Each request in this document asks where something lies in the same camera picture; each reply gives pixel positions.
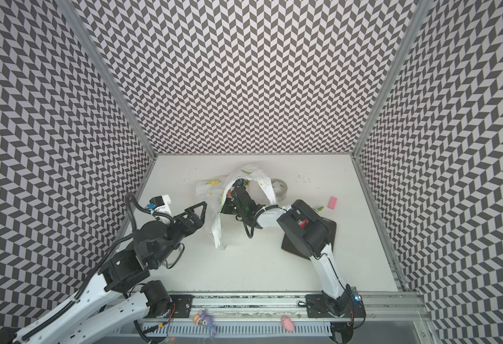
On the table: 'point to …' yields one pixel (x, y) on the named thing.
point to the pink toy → (287, 323)
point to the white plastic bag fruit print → (211, 193)
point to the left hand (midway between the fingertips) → (200, 211)
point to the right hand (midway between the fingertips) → (218, 209)
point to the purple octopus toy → (202, 319)
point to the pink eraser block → (332, 203)
